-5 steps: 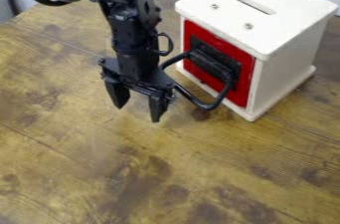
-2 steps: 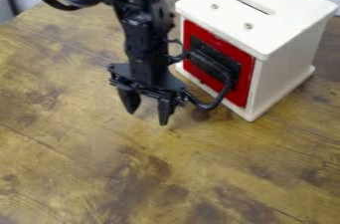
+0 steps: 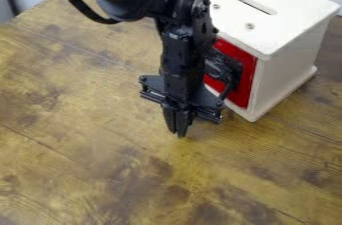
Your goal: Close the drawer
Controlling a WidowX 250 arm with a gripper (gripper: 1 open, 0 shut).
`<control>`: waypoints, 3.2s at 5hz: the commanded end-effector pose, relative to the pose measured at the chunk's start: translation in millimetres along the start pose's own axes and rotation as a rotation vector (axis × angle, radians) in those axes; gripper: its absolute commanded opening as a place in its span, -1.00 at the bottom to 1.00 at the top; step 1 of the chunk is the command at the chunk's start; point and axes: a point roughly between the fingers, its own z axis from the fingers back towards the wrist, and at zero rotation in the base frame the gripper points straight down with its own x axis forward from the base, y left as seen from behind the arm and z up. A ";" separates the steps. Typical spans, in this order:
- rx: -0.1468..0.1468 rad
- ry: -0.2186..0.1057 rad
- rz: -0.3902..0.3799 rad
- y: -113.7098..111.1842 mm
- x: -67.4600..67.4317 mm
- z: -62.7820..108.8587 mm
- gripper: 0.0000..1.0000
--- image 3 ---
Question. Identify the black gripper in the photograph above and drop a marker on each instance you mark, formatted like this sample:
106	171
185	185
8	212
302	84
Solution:
178	88

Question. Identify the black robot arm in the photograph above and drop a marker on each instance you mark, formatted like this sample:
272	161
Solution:
190	13

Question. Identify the black metal drawer handle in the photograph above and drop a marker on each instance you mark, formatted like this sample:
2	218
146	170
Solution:
223	69

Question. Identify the white wooden box cabinet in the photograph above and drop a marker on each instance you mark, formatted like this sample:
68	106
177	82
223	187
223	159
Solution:
274	36

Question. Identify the red wooden drawer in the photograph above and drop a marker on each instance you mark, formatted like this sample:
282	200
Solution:
239	95

